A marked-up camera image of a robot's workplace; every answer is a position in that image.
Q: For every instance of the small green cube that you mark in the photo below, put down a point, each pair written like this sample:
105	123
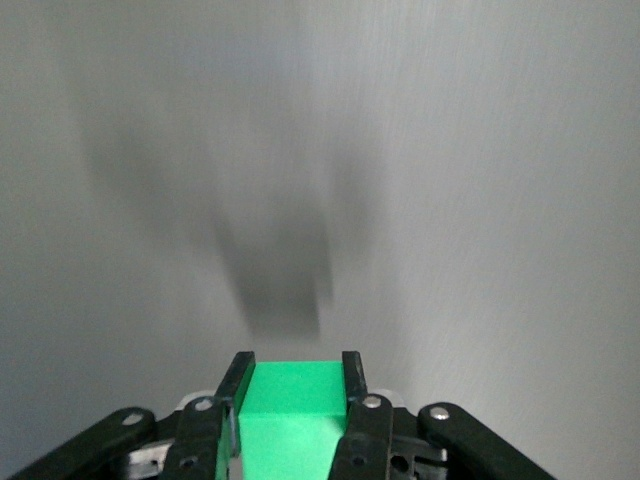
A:
295	400

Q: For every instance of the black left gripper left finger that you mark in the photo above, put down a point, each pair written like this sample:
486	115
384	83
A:
200	430

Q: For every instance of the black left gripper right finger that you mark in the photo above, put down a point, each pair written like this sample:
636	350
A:
367	430

